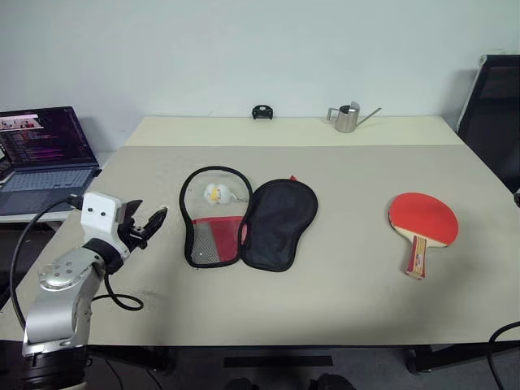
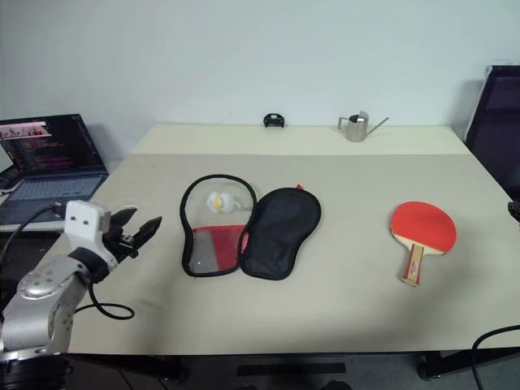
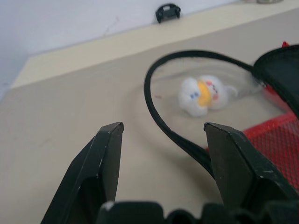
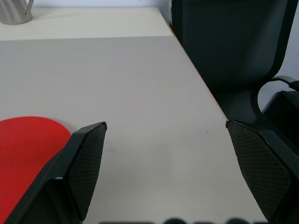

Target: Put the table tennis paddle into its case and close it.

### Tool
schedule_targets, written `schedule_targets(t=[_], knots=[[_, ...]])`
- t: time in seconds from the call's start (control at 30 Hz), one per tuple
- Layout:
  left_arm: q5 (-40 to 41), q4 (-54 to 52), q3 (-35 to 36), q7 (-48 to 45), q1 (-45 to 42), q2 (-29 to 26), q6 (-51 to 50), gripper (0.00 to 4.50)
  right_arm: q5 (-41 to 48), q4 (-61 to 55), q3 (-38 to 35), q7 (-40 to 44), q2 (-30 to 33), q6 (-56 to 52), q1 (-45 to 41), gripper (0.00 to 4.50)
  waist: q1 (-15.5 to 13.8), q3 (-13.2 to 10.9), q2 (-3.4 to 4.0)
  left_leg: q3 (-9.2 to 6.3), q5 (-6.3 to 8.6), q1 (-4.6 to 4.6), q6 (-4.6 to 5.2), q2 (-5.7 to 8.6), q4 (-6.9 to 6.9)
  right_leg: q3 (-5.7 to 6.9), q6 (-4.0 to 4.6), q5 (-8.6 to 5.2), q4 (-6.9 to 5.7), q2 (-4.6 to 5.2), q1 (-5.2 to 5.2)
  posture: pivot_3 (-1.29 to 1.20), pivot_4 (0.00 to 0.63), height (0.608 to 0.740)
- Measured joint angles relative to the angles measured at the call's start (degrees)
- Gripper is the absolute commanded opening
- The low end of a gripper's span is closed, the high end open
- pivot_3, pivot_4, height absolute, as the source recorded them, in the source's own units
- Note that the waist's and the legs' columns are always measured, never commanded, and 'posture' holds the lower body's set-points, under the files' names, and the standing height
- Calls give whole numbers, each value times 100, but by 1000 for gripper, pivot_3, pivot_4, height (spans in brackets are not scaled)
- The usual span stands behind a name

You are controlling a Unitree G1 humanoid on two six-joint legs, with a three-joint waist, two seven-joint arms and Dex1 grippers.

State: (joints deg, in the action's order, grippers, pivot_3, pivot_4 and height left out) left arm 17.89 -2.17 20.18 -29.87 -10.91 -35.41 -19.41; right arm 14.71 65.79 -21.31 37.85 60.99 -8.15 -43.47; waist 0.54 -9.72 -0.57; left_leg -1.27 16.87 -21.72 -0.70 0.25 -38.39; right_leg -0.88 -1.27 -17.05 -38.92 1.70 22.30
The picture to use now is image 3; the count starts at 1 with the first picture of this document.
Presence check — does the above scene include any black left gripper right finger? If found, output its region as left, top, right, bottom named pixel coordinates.
left=204, top=122, right=299, bottom=211

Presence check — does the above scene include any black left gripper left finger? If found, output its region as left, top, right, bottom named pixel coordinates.
left=41, top=122, right=124, bottom=224

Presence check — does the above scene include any red and black paddle case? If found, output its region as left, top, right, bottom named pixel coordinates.
left=144, top=41, right=299, bottom=193

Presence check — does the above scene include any white plush keychain charm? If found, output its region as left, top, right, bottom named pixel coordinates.
left=178, top=74, right=238, bottom=117

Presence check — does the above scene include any black clip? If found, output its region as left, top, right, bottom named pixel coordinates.
left=156, top=2, right=182, bottom=24

